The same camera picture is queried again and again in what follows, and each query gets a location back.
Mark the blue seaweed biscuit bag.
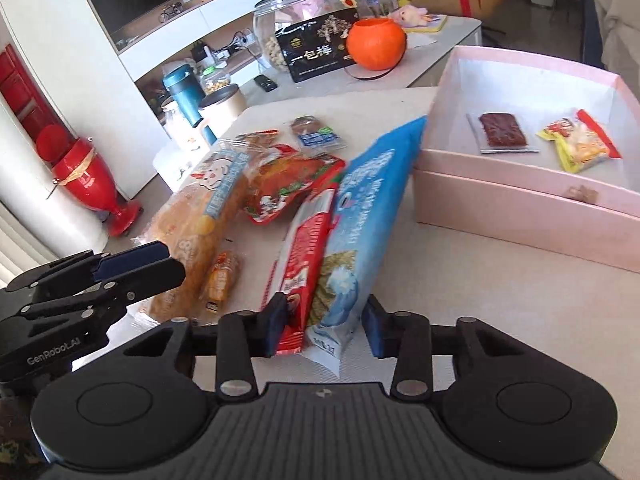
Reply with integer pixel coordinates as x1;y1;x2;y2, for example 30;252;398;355
303;116;427;375

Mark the red strawberry snack bag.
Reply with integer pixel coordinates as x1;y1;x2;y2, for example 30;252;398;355
264;181;338;354

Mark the small chocolate snack packet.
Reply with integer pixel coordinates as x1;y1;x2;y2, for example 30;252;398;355
290;115;346;156

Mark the pink gift box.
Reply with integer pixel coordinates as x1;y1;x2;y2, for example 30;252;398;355
413;47;639;272

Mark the red vase ornament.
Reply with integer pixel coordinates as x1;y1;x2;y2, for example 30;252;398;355
36;125;142;237

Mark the glass jar with nuts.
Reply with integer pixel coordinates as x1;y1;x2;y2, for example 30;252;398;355
252;0;335;74

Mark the pink plush toy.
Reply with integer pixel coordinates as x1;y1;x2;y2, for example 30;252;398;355
390;4;430;28

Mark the small orange sausage packet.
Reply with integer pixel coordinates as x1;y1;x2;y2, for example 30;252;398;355
201;250;241;313

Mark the long cheese bread packet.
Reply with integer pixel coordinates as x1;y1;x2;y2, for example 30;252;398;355
134;141;255;323

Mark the red-ended cracker packet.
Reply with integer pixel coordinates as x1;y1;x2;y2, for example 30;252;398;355
234;129;280;148

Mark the red chicken leg packet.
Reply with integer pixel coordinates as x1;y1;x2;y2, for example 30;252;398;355
244;144;346;224

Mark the orange pumpkin bucket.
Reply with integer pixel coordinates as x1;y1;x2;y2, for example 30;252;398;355
346;18;407;70

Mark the black remote control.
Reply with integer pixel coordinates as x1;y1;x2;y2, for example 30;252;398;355
254;74;278;93

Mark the teal thermos bottle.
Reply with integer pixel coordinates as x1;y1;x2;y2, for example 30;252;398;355
163;63;205;129

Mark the black plum snack box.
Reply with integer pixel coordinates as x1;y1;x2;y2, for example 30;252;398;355
276;8;359;82

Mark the dried meat clear packet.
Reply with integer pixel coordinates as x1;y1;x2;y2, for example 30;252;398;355
466;112;539;155

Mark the cream mug with lid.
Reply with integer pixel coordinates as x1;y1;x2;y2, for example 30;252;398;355
198;84;247;138

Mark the yellow wangzai biscuit bag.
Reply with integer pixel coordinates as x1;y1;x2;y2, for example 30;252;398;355
537;108;622;174

